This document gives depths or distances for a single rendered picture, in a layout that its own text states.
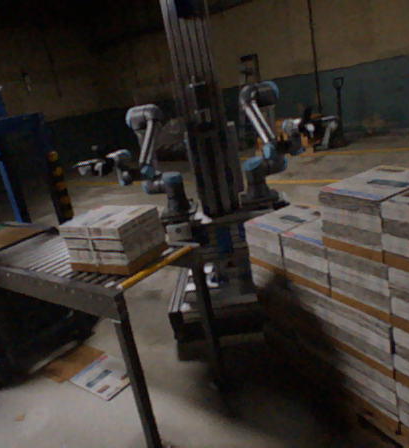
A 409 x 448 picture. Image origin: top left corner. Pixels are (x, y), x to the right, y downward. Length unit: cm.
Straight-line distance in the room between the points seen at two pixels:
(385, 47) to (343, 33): 79
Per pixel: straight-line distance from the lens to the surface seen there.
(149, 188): 281
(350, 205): 167
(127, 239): 196
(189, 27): 283
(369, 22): 883
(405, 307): 167
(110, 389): 275
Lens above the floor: 153
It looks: 17 degrees down
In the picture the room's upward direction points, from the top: 11 degrees counter-clockwise
